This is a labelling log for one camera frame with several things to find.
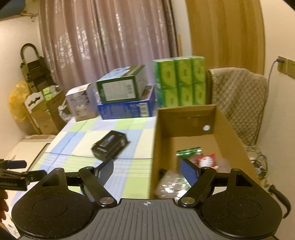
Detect clear plastic bag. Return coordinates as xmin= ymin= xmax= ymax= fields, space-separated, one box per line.
xmin=155 ymin=170 xmax=190 ymax=202

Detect wall socket with plug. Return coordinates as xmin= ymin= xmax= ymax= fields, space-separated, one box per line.
xmin=277 ymin=56 xmax=287 ymax=74

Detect white humidifier box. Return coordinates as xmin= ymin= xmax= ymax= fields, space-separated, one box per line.
xmin=65 ymin=83 xmax=98 ymax=121

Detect brown cardboard box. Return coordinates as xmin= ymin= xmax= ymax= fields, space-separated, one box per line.
xmin=150 ymin=105 xmax=260 ymax=198

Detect white plastic bag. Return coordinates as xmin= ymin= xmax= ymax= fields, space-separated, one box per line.
xmin=58 ymin=100 xmax=72 ymax=123

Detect blue product box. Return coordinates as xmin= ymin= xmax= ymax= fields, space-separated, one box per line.
xmin=98 ymin=85 xmax=156 ymax=119

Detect yellow plastic bag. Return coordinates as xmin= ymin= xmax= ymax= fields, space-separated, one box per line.
xmin=8 ymin=81 xmax=31 ymax=123

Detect green product box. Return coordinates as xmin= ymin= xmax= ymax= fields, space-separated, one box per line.
xmin=96 ymin=65 xmax=148 ymax=104

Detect wooden door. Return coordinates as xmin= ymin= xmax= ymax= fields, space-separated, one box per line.
xmin=186 ymin=0 xmax=265 ymax=75

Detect checkered tablecloth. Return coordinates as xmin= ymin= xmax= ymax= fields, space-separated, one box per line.
xmin=27 ymin=116 xmax=157 ymax=200

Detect black power cord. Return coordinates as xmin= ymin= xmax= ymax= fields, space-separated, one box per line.
xmin=266 ymin=58 xmax=285 ymax=80

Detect person's left hand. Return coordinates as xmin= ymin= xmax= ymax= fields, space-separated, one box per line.
xmin=0 ymin=189 xmax=9 ymax=222

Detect green tissue pack stack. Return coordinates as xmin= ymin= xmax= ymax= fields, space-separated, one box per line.
xmin=154 ymin=56 xmax=207 ymax=107

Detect black Flyco box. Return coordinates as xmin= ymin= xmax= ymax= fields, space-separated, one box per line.
xmin=91 ymin=131 xmax=128 ymax=162

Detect cardboard boxes on floor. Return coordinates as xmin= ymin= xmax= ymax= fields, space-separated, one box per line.
xmin=25 ymin=85 xmax=65 ymax=135

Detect red Doraemon toy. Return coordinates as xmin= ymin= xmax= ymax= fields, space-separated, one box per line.
xmin=194 ymin=154 xmax=218 ymax=170

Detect black folding cart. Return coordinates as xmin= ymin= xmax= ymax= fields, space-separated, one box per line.
xmin=20 ymin=43 xmax=55 ymax=93

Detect quilted beige chair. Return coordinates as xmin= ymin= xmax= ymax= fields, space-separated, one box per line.
xmin=207 ymin=68 xmax=268 ymax=146

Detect pink curtain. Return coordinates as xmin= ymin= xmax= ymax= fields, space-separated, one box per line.
xmin=39 ymin=0 xmax=178 ymax=90

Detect silver green foil pouch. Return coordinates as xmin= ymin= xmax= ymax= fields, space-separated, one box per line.
xmin=176 ymin=147 xmax=202 ymax=159

